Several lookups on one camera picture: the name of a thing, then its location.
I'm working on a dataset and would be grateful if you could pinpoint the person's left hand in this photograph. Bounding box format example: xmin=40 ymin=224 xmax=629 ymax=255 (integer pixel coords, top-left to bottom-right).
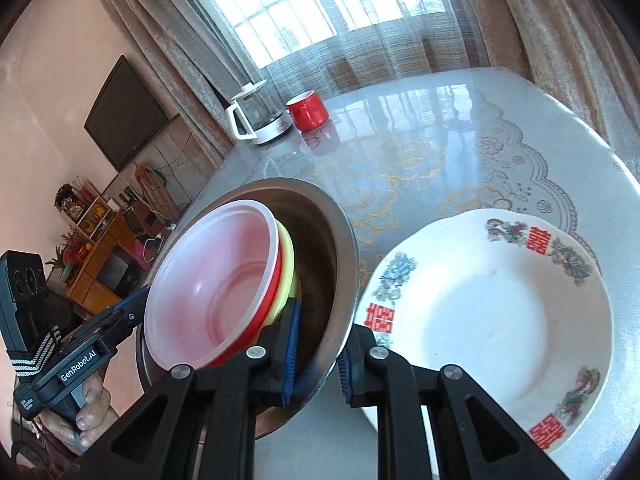
xmin=42 ymin=372 xmax=121 ymax=453

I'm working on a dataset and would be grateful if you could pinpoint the red mug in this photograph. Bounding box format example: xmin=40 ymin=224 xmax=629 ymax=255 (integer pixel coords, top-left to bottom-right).
xmin=286 ymin=91 xmax=329 ymax=132

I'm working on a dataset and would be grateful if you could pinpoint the black speaker box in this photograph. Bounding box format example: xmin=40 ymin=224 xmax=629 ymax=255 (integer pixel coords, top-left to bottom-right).
xmin=122 ymin=207 xmax=153 ymax=236

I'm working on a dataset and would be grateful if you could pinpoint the black flat television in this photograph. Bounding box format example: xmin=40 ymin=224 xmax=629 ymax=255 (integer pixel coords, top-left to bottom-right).
xmin=83 ymin=55 xmax=171 ymax=172

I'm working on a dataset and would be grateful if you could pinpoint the barred window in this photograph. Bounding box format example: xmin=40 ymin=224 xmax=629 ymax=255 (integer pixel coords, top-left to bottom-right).
xmin=190 ymin=0 xmax=451 ymax=68

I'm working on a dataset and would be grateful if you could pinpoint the beige heavy curtain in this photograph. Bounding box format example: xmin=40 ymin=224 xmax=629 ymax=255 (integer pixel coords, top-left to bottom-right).
xmin=450 ymin=0 xmax=640 ymax=181
xmin=82 ymin=0 xmax=266 ymax=161

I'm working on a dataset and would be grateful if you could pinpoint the wooden shelf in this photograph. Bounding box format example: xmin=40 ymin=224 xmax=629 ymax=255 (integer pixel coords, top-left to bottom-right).
xmin=55 ymin=182 xmax=118 ymax=243

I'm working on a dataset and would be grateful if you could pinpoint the yellow plastic bowl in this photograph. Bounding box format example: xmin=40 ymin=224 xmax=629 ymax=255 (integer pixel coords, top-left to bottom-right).
xmin=260 ymin=220 xmax=303 ymax=331

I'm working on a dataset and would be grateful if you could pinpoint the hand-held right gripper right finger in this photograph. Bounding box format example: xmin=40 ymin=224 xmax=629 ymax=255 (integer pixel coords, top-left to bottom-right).
xmin=337 ymin=324 xmax=568 ymax=480

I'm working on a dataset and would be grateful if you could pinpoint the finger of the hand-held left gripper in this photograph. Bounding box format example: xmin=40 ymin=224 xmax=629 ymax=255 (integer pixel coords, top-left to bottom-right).
xmin=117 ymin=285 xmax=151 ymax=331

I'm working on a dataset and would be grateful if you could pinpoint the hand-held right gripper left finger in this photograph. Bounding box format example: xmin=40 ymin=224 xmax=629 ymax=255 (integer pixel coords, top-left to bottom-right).
xmin=80 ymin=299 xmax=303 ymax=480

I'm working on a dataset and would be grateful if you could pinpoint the wooden desk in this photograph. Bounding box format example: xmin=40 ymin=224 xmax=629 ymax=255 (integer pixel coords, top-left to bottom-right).
xmin=65 ymin=212 xmax=151 ymax=316

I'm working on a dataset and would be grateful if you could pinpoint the stainless steel bowl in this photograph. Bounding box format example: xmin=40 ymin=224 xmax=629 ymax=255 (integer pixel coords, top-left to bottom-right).
xmin=135 ymin=178 xmax=360 ymax=441

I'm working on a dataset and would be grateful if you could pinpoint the white glass kettle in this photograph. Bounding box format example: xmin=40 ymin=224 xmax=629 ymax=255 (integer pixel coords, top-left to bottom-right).
xmin=225 ymin=80 xmax=293 ymax=147

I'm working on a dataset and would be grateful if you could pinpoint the white sheer curtain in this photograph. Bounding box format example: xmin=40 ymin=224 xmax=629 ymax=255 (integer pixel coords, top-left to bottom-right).
xmin=170 ymin=0 xmax=496 ymax=106

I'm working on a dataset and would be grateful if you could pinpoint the red plastic bowl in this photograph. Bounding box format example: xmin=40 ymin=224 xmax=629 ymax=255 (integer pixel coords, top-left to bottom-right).
xmin=142 ymin=200 xmax=283 ymax=368

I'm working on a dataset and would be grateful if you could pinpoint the potted green plant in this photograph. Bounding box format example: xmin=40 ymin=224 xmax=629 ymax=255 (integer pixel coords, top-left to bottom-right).
xmin=46 ymin=252 xmax=76 ymax=283

